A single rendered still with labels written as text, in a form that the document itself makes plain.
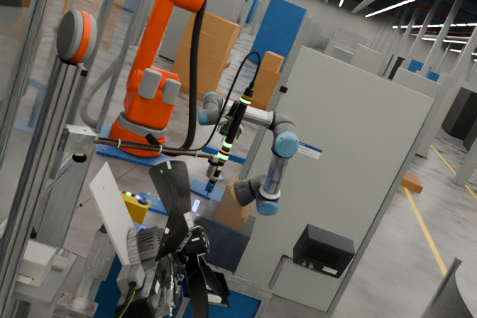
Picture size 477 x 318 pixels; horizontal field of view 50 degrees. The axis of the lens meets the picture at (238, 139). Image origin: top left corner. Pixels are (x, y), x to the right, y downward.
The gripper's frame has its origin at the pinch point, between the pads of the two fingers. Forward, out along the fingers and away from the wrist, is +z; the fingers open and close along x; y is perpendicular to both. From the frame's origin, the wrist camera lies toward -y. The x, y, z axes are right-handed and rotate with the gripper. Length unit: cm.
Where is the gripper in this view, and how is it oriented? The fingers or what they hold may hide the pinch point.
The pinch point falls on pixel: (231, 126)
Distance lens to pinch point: 212.9
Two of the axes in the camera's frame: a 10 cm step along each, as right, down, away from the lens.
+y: -3.7, 8.9, 2.5
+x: -9.3, -3.6, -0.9
